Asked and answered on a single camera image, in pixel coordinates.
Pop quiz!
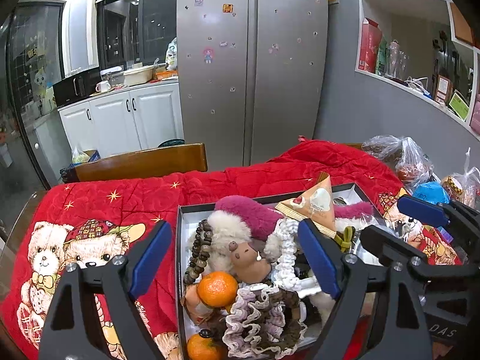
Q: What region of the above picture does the white wall shelf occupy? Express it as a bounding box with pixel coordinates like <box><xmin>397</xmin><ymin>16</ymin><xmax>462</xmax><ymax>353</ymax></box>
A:
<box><xmin>355</xmin><ymin>0</ymin><xmax>479</xmax><ymax>137</ymax></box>

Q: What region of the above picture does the red teddy bear blanket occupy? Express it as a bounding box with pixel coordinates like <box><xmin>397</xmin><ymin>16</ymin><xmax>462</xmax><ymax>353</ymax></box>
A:
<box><xmin>0</xmin><ymin>138</ymin><xmax>464</xmax><ymax>360</ymax></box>

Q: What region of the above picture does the black shallow tray box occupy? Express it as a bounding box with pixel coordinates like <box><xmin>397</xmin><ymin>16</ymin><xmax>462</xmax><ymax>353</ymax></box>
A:
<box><xmin>175</xmin><ymin>181</ymin><xmax>384</xmax><ymax>359</ymax></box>

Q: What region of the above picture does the white fluffy plush toy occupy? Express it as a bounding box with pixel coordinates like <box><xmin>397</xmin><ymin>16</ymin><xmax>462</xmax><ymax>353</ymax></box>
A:
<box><xmin>184</xmin><ymin>209</ymin><xmax>273</xmax><ymax>284</ymax></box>

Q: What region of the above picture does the cream plastic basin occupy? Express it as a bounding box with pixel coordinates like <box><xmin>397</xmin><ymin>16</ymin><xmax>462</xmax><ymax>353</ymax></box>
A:
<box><xmin>124</xmin><ymin>65</ymin><xmax>155</xmax><ymax>86</ymax></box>

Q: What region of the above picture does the brown triangular paper packet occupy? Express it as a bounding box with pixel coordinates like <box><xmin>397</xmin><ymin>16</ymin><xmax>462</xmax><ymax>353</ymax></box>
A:
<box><xmin>275</xmin><ymin>172</ymin><xmax>336</xmax><ymax>238</ymax></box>

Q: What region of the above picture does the red gift box on shelf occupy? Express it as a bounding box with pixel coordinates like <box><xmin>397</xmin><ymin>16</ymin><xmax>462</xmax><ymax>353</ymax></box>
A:
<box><xmin>358</xmin><ymin>18</ymin><xmax>383</xmax><ymax>73</ymax></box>

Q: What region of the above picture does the pink ruffled scrunchie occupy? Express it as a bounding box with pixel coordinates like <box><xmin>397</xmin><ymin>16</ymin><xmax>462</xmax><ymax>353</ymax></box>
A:
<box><xmin>222</xmin><ymin>283</ymin><xmax>308</xmax><ymax>359</ymax></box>

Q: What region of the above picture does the orange mandarin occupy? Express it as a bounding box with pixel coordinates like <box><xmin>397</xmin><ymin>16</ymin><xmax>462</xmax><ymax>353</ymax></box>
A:
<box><xmin>197</xmin><ymin>271</ymin><xmax>239</xmax><ymax>308</ymax></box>
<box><xmin>186</xmin><ymin>329</ymin><xmax>227</xmax><ymax>360</ymax></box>

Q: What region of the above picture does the orange mandarin in box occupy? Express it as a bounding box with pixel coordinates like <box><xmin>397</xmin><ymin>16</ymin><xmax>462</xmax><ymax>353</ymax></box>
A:
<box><xmin>186</xmin><ymin>329</ymin><xmax>227</xmax><ymax>360</ymax></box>

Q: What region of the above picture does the olive green bow clip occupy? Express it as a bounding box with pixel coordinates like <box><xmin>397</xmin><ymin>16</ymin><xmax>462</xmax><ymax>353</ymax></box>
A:
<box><xmin>334</xmin><ymin>226</ymin><xmax>356</xmax><ymax>253</ymax></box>

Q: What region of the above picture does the blue plastic bag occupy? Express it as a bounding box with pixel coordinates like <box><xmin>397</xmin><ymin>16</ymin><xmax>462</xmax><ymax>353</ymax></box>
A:
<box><xmin>412</xmin><ymin>181</ymin><xmax>450</xmax><ymax>205</ymax></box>

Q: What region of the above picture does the black microwave oven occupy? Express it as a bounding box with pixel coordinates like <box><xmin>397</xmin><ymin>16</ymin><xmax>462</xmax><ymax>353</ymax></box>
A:
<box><xmin>53</xmin><ymin>67</ymin><xmax>101</xmax><ymax>107</ymax></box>

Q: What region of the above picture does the clear plastic bag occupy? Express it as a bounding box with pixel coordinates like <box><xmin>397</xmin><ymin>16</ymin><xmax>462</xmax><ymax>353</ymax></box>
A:
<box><xmin>361</xmin><ymin>135</ymin><xmax>434</xmax><ymax>194</ymax></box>

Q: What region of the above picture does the magenta fluffy plush item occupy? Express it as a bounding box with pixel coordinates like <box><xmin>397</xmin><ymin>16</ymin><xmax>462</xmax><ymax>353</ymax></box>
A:
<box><xmin>215</xmin><ymin>195</ymin><xmax>374</xmax><ymax>241</ymax></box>

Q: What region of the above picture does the white lace scrunchie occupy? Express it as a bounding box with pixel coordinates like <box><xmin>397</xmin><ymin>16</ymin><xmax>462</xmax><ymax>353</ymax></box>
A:
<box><xmin>271</xmin><ymin>218</ymin><xmax>321</xmax><ymax>298</ymax></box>

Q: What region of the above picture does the silver double door refrigerator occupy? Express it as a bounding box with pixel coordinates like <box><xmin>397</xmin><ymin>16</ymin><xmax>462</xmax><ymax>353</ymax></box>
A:
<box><xmin>176</xmin><ymin>0</ymin><xmax>328</xmax><ymax>171</ymax></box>

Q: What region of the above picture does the brown capybara plush toy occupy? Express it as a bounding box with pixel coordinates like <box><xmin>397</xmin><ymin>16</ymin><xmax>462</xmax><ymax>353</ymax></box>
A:
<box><xmin>229</xmin><ymin>241</ymin><xmax>272</xmax><ymax>284</ymax></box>

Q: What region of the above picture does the white kitchen cabinet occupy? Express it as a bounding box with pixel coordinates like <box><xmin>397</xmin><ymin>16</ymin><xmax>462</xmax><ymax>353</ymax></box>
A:
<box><xmin>59</xmin><ymin>80</ymin><xmax>184</xmax><ymax>158</ymax></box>

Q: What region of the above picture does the wooden chair back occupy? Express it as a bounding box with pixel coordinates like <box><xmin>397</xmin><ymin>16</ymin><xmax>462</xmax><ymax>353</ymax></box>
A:
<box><xmin>60</xmin><ymin>143</ymin><xmax>208</xmax><ymax>184</ymax></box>

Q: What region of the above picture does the brown wooden bead bracelet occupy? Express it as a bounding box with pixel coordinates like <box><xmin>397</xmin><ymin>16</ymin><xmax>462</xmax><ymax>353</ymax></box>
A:
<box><xmin>182</xmin><ymin>218</ymin><xmax>214</xmax><ymax>286</ymax></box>

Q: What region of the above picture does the white mug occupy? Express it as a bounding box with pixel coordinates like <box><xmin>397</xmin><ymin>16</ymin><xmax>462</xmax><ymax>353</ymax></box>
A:
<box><xmin>95</xmin><ymin>80</ymin><xmax>112</xmax><ymax>93</ymax></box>

